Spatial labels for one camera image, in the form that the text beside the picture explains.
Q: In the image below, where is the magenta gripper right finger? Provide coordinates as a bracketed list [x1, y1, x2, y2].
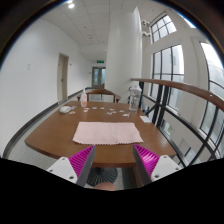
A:
[133, 144, 181, 185]

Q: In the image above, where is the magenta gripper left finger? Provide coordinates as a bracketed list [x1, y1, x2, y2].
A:
[47, 145, 96, 187]

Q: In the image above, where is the pink towel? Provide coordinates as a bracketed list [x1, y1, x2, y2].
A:
[73, 122, 143, 145]

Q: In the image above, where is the black table base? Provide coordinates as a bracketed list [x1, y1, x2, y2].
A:
[87, 167, 118, 187]

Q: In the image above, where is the white paper note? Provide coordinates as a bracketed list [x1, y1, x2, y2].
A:
[140, 116, 152, 123]

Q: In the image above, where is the hand sanitizer pump bottle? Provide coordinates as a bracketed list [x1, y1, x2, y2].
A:
[80, 89, 87, 108]

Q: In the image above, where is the wooden chair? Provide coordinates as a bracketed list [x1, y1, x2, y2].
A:
[86, 89, 121, 103]

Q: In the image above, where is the clear water bottle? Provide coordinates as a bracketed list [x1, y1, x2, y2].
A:
[129, 85, 142, 111]

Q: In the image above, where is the wooden handrail with black balusters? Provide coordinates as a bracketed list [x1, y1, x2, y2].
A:
[131, 78, 224, 167]

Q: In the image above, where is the grey double door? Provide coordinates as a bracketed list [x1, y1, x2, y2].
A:
[92, 67, 106, 89]

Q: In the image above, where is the beige side door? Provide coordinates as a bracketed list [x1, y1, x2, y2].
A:
[57, 53, 69, 103]

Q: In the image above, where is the green exit sign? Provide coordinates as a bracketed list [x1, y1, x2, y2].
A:
[97, 60, 104, 64]

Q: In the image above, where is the white round column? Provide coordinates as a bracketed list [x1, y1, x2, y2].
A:
[105, 8, 143, 103]

